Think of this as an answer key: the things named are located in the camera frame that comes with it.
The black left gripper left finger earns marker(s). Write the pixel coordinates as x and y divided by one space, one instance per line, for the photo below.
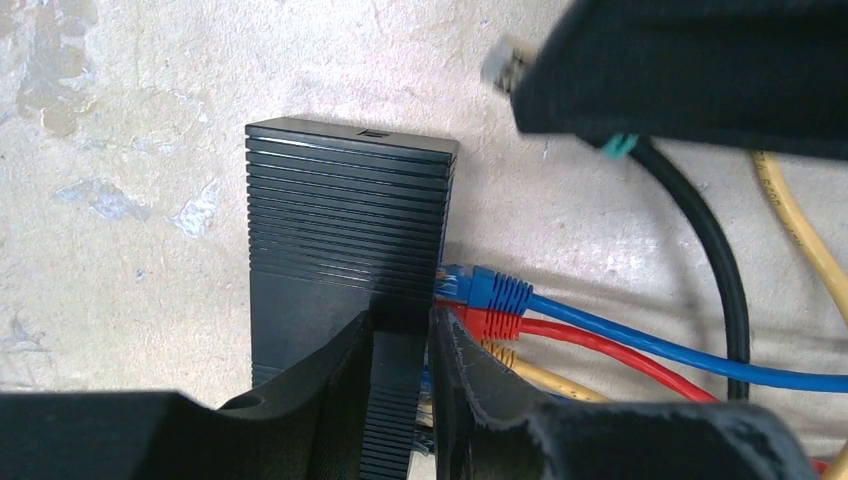
306 423

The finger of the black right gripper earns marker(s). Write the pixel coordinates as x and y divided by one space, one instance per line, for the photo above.
769 75

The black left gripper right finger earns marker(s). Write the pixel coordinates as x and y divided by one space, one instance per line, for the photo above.
491 424

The black network switch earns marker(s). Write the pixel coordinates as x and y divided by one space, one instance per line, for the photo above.
344 220

